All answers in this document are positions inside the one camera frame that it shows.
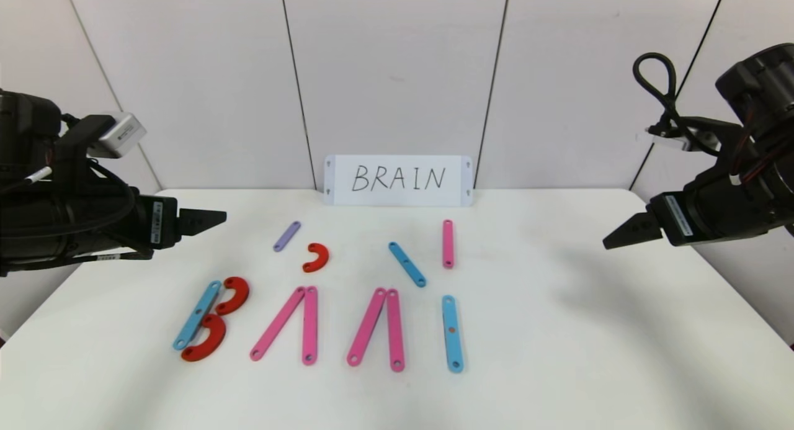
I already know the looped black cable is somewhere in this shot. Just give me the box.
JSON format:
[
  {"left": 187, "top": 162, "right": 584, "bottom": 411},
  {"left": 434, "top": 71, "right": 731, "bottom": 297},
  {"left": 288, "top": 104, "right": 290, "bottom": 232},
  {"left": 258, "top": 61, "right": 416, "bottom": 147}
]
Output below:
[{"left": 632, "top": 52, "right": 721, "bottom": 159}]

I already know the large red plastic arc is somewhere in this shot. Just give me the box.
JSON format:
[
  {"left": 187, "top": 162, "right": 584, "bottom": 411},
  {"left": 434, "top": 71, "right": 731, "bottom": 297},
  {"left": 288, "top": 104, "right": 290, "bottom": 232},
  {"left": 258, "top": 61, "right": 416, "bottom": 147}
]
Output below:
[
  {"left": 215, "top": 276, "right": 251, "bottom": 316},
  {"left": 181, "top": 313, "right": 227, "bottom": 362}
]

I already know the short purple plastic bar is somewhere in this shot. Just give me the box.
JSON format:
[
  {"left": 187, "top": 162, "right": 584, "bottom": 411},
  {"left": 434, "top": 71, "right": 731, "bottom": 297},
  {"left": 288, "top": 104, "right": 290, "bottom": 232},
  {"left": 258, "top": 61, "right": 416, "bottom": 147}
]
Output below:
[{"left": 273, "top": 221, "right": 302, "bottom": 253}]

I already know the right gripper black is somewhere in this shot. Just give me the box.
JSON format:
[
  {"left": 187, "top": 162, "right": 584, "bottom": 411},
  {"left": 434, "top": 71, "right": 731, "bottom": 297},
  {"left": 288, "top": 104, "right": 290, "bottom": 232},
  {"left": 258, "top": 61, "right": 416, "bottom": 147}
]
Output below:
[{"left": 602, "top": 173, "right": 770, "bottom": 250}]

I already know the long blue plastic bar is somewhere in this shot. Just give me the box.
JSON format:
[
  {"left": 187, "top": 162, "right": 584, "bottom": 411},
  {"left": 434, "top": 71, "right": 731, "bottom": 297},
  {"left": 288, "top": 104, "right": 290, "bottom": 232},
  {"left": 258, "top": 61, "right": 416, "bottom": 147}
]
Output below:
[{"left": 172, "top": 280, "right": 223, "bottom": 351}]

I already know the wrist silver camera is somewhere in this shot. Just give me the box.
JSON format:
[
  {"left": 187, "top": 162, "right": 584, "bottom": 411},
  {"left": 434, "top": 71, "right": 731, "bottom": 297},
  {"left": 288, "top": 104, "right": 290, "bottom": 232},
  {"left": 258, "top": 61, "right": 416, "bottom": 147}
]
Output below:
[
  {"left": 645, "top": 117, "right": 723, "bottom": 155},
  {"left": 87, "top": 112, "right": 148, "bottom": 159}
]

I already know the blue bar with orange underside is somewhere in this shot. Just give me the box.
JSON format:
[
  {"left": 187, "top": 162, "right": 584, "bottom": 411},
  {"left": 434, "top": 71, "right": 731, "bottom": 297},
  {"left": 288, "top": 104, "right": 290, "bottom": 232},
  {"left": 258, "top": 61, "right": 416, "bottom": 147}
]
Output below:
[{"left": 441, "top": 295, "right": 465, "bottom": 374}]

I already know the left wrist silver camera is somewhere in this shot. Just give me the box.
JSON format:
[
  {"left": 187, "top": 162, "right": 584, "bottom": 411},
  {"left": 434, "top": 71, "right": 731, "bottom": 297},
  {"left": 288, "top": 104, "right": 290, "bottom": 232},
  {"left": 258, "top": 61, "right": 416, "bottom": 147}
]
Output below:
[{"left": 87, "top": 112, "right": 148, "bottom": 159}]

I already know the small red plastic arc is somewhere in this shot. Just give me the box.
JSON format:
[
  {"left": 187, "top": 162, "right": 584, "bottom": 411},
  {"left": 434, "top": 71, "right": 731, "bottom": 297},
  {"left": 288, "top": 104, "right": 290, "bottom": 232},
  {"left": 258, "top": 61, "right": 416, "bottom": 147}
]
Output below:
[{"left": 302, "top": 243, "right": 331, "bottom": 274}]

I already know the thin black tagged cable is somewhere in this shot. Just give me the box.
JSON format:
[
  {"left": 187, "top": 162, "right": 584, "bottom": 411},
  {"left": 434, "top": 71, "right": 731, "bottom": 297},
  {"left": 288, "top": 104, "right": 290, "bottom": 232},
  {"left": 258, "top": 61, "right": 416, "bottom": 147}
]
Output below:
[{"left": 0, "top": 247, "right": 156, "bottom": 275}]

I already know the white BRAIN sign card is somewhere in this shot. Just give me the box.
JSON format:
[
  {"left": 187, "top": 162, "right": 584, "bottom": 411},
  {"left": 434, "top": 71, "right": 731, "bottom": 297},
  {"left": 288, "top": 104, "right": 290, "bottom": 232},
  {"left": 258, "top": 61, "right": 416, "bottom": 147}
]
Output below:
[{"left": 324, "top": 155, "right": 473, "bottom": 207}]

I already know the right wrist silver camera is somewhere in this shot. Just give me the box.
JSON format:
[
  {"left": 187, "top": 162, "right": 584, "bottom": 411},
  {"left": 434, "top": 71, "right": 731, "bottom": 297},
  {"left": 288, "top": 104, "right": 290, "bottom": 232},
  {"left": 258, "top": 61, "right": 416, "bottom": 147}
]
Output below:
[{"left": 645, "top": 117, "right": 723, "bottom": 155}]

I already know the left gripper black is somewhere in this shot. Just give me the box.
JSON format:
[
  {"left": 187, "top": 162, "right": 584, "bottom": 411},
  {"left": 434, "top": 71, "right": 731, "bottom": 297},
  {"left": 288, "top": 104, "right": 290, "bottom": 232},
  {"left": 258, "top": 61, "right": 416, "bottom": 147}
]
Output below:
[{"left": 115, "top": 186, "right": 228, "bottom": 250}]

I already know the long pink plastic bar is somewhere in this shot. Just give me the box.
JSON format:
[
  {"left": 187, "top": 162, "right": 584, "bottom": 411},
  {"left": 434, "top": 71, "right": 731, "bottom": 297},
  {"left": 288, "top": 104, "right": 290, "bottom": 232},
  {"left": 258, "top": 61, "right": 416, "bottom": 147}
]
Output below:
[
  {"left": 249, "top": 286, "right": 306, "bottom": 362},
  {"left": 346, "top": 287, "right": 388, "bottom": 367},
  {"left": 386, "top": 288, "right": 406, "bottom": 372},
  {"left": 301, "top": 285, "right": 319, "bottom": 366}
]

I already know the medium blue plastic bar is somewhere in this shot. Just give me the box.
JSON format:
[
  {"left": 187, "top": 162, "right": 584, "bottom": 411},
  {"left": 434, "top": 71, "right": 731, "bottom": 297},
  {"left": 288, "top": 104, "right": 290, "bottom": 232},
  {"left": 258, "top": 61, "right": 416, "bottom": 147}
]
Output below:
[{"left": 388, "top": 241, "right": 427, "bottom": 289}]

